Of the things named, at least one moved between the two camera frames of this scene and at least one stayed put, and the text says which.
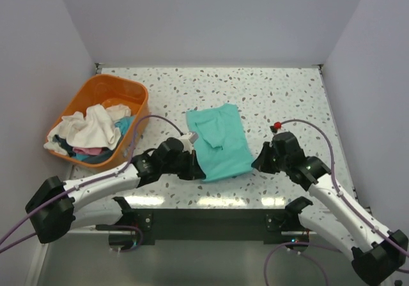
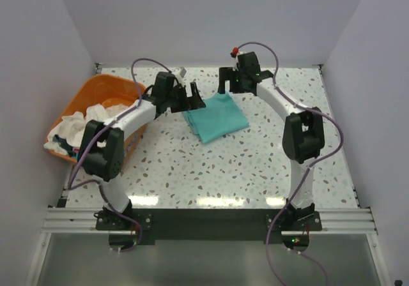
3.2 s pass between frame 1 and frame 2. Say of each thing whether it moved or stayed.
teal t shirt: moved
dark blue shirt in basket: stayed
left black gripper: moved
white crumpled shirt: stayed
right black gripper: moved
